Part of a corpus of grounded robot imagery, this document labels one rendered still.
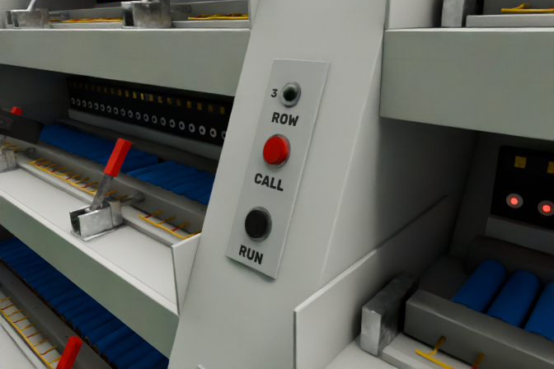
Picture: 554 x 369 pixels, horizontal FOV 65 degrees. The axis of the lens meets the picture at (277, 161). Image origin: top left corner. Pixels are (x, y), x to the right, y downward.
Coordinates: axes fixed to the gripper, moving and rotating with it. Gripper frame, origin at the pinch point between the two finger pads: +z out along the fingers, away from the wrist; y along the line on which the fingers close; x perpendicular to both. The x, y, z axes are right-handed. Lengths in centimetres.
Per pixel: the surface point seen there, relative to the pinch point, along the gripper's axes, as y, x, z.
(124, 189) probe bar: 23.2, -2.3, 4.3
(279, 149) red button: 47.9, 4.2, -3.6
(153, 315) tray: 39.5, -8.8, -0.7
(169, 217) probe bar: 31.0, -3.0, 4.7
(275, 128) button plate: 46.8, 5.4, -3.3
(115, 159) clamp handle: 27.1, 0.4, -0.3
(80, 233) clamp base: 26.8, -6.8, -0.7
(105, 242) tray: 29.5, -6.6, 0.2
